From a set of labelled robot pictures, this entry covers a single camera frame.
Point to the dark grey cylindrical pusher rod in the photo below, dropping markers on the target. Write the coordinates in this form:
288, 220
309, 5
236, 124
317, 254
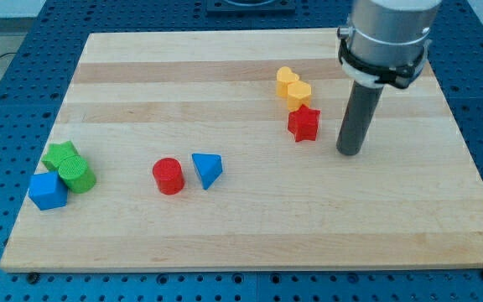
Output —
357, 119

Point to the red star block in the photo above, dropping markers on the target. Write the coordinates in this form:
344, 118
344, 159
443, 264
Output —
304, 123

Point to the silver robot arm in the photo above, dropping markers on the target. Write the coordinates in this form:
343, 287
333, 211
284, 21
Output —
384, 43

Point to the green star block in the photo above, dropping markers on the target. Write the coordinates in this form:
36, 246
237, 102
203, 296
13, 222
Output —
57, 153

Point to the black clamp band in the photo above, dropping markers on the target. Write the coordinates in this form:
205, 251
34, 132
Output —
375, 76

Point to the yellow hexagon block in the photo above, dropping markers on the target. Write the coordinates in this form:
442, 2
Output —
298, 93

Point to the yellow heart block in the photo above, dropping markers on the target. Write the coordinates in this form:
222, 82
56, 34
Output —
284, 77

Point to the blue triangle block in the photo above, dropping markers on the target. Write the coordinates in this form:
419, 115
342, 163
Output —
208, 168

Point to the wooden board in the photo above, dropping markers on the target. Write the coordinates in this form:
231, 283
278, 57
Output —
412, 197

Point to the red cylinder block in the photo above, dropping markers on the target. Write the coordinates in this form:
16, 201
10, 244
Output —
168, 175

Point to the green cylinder block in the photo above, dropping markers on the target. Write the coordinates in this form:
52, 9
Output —
77, 174

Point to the blue cube block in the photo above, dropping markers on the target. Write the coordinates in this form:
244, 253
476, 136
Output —
47, 191

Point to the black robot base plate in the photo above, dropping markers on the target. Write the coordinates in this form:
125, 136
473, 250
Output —
250, 6

